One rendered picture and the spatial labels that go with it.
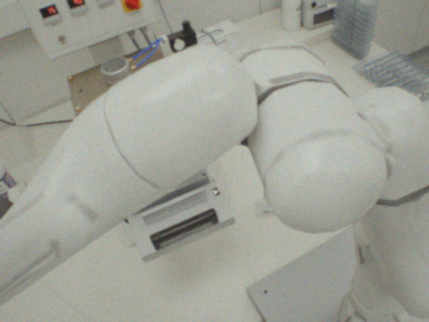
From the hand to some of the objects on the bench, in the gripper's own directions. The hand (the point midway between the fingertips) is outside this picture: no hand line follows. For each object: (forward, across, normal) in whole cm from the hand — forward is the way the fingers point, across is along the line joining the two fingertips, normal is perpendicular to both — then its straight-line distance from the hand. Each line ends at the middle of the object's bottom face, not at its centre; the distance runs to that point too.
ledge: (-30, -22, +144) cm, 149 cm away
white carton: (-24, -34, +128) cm, 135 cm away
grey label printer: (-49, -9, +164) cm, 172 cm away
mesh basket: (+27, -72, +58) cm, 96 cm away
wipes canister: (+27, -51, +48) cm, 75 cm away
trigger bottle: (-42, -13, +153) cm, 159 cm away
